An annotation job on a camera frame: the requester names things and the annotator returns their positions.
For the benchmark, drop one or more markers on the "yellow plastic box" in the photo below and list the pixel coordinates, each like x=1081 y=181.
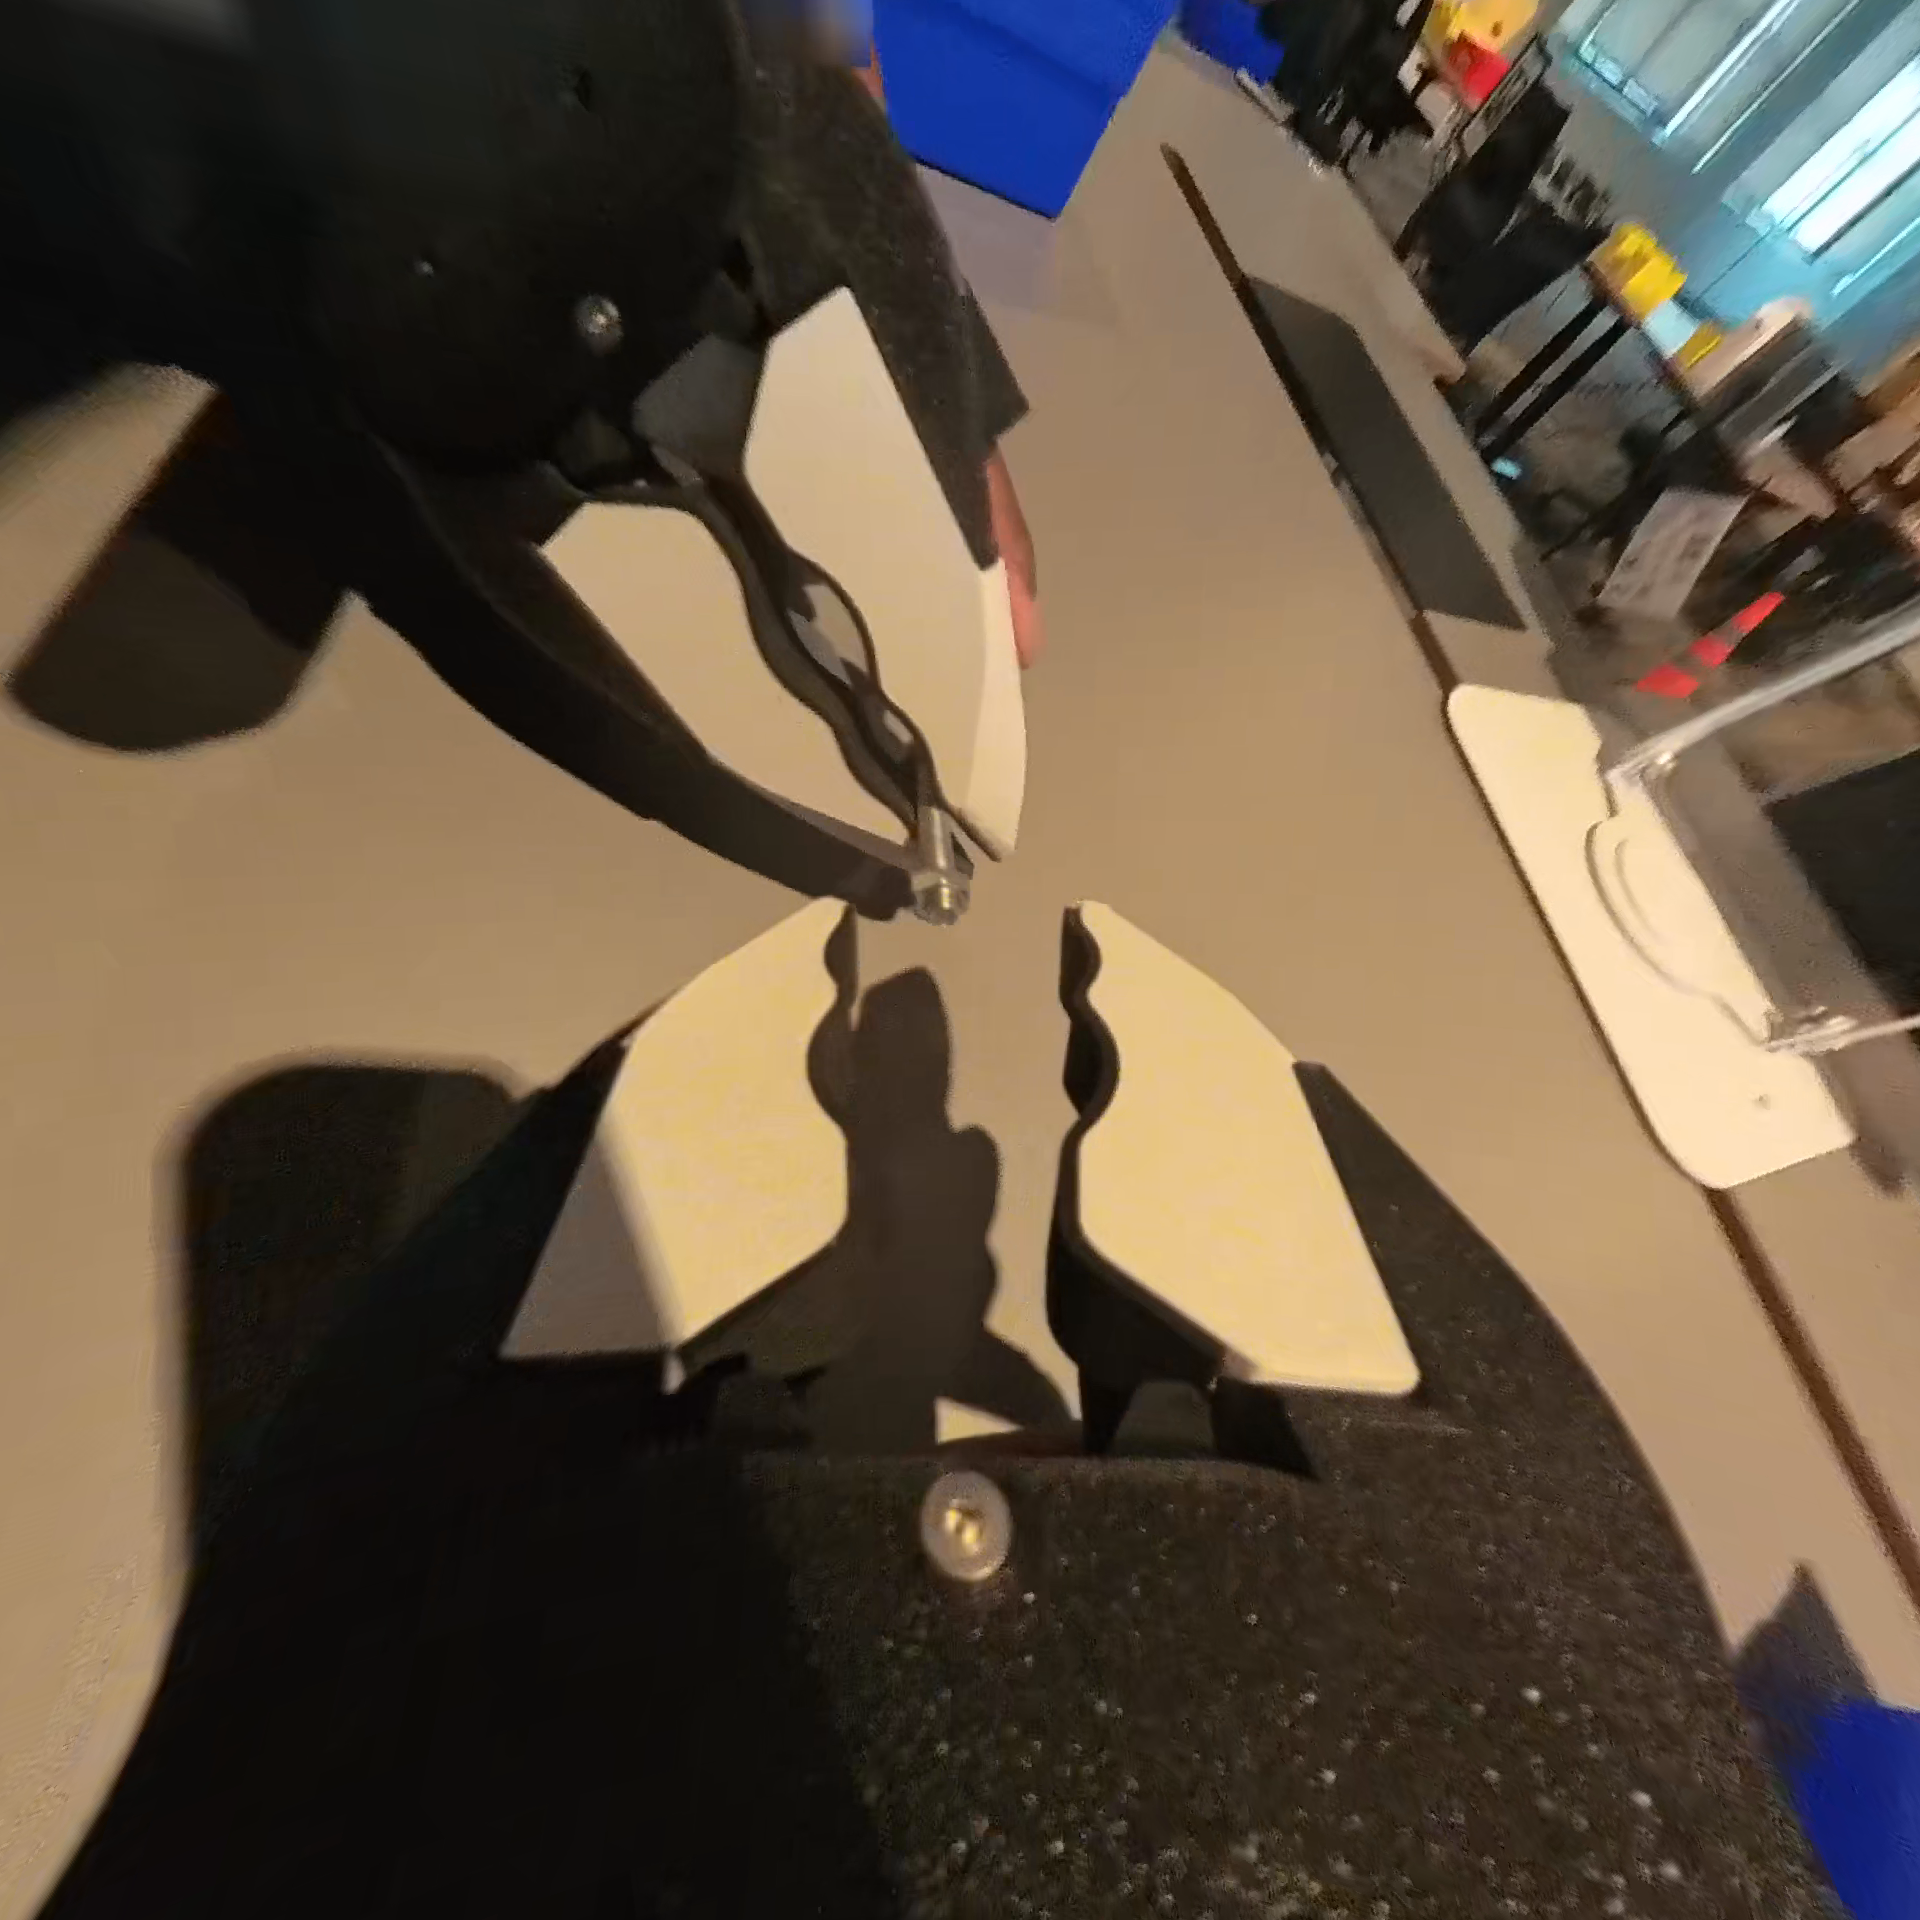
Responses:
x=1463 y=29

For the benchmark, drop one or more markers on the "person's left forearm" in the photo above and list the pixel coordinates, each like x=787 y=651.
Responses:
x=89 y=181

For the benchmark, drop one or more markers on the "black desk mat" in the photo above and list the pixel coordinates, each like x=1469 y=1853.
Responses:
x=1381 y=452

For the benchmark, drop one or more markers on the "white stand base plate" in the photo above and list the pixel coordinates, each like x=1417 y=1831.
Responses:
x=1547 y=839

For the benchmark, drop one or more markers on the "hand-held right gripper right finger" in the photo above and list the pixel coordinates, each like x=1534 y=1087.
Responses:
x=1215 y=1202

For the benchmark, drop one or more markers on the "silver metal bolt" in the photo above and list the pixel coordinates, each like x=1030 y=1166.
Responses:
x=943 y=901

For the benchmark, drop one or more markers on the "clear acrylic stand bracket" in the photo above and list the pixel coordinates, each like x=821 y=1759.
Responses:
x=1771 y=705

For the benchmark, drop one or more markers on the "small blue bin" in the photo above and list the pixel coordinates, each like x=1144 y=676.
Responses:
x=1230 y=30

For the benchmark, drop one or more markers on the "person's left hand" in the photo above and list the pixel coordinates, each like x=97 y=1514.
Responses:
x=1020 y=579

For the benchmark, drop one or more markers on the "blue plastic bin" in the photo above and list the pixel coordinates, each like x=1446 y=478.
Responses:
x=1005 y=91
x=1861 y=1787

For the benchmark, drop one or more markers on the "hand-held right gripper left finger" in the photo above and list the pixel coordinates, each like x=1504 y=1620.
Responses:
x=705 y=1186

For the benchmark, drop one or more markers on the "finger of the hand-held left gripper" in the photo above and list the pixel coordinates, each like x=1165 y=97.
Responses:
x=885 y=494
x=662 y=629

